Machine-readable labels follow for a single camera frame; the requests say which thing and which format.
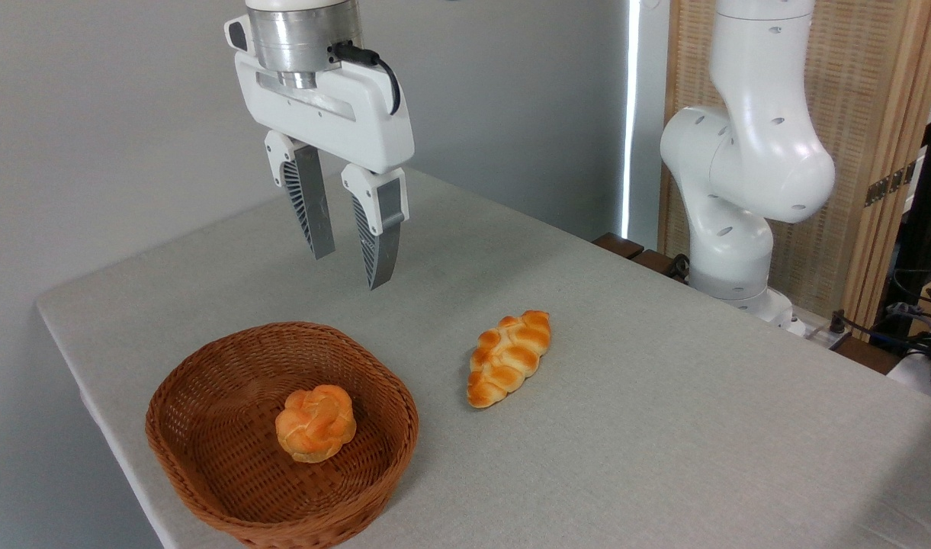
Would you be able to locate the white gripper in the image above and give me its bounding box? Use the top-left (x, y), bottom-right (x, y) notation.
top-left (224, 15), bottom-right (416, 291)

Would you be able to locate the round knotted bread roll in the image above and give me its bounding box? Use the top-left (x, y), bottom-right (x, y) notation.
top-left (274, 384), bottom-right (358, 464)

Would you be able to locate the long braided bread loaf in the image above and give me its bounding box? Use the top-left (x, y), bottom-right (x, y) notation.
top-left (466, 310), bottom-right (552, 409)

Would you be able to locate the brown wicker basket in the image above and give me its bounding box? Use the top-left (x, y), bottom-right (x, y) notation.
top-left (145, 321), bottom-right (420, 549)

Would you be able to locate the dark brown wooden block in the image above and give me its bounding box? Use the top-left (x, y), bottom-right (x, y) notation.
top-left (592, 232), bottom-right (646, 261)
top-left (632, 249), bottom-right (690, 281)

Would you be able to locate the bamboo folding screen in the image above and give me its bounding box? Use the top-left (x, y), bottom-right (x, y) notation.
top-left (662, 0), bottom-right (931, 330)

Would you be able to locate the dark brown wooden board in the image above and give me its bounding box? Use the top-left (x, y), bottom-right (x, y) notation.
top-left (831, 334), bottom-right (902, 375)

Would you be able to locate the metal screen hinge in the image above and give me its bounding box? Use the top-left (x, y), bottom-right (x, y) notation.
top-left (864, 161), bottom-right (918, 207)

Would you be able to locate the black upright stand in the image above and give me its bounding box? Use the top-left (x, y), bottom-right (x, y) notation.
top-left (877, 72), bottom-right (931, 340)

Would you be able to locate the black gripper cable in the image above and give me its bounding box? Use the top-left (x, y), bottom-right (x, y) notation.
top-left (329, 41), bottom-right (402, 116)

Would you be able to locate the black cable bundle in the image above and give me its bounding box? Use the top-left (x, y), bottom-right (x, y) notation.
top-left (814, 265), bottom-right (931, 361)

